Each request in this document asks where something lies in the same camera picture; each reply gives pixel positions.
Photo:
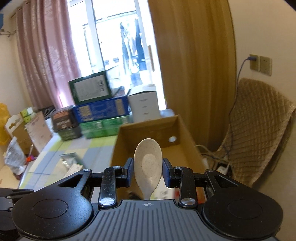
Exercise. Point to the brown curtain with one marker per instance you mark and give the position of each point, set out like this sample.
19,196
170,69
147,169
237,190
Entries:
196,49

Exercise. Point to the pink white paper envelope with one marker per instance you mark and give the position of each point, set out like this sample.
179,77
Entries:
38,131

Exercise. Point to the brown white hanger box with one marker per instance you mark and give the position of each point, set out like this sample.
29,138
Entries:
15,126

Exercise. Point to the checked tablecloth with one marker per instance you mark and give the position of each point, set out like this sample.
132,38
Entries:
57,157

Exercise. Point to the green wrapped carton pack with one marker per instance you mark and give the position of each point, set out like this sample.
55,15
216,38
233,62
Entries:
104,128

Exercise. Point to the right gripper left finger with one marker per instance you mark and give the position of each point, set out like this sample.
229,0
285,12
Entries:
112,178

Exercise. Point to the blue milk carton box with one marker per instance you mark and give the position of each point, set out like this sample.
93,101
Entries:
103,109

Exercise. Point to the white power strip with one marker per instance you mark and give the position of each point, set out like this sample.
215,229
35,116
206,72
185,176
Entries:
217,160

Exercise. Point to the brown cardboard box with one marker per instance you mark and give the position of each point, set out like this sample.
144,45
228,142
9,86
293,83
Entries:
171,134

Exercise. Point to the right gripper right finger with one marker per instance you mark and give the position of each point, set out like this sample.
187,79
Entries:
183,179

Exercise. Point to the quilted beige chair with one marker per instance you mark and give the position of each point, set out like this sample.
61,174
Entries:
258,124

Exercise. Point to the pink curtain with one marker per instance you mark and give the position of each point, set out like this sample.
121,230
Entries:
46,52

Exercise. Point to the beige plastic spoon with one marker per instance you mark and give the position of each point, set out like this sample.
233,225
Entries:
148,164

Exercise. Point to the green tissue packs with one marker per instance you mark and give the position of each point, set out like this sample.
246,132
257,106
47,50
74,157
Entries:
28,114

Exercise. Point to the wall power socket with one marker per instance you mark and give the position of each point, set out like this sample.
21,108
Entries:
254,62

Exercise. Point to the dark green top carton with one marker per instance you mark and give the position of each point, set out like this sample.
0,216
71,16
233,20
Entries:
94,87

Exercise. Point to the silver green tea bag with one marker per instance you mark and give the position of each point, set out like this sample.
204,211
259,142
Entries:
69,159

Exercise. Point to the yellow plastic bag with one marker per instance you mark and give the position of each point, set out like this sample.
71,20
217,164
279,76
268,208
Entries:
4,116

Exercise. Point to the black Honglu food container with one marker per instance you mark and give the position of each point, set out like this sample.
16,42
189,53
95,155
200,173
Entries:
65,123

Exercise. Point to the slim white green medicine box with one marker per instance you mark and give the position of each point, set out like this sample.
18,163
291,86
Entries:
73,169

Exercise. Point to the grey printed plastic bag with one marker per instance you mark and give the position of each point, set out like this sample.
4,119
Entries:
14,157

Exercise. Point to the white tall box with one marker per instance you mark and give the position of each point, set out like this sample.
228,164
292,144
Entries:
143,103

